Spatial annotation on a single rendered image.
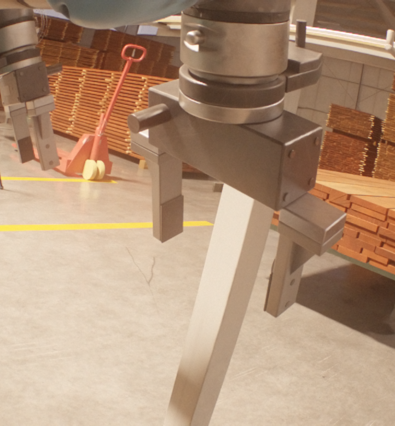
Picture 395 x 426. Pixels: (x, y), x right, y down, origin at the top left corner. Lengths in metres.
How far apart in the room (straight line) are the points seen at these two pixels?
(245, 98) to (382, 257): 1.75
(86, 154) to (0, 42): 3.94
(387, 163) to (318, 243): 9.81
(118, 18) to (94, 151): 4.42
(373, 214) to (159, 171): 1.68
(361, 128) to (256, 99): 10.16
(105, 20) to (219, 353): 0.68
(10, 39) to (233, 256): 0.46
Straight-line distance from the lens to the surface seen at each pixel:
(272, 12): 0.31
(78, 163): 4.62
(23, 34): 0.73
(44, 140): 0.69
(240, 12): 0.31
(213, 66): 0.32
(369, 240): 2.07
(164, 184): 0.44
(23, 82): 0.69
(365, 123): 10.45
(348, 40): 0.63
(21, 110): 0.82
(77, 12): 0.21
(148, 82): 6.14
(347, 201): 2.11
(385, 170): 10.10
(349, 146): 10.60
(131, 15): 0.20
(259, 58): 0.32
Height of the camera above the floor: 0.87
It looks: 11 degrees down
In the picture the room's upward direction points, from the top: 13 degrees clockwise
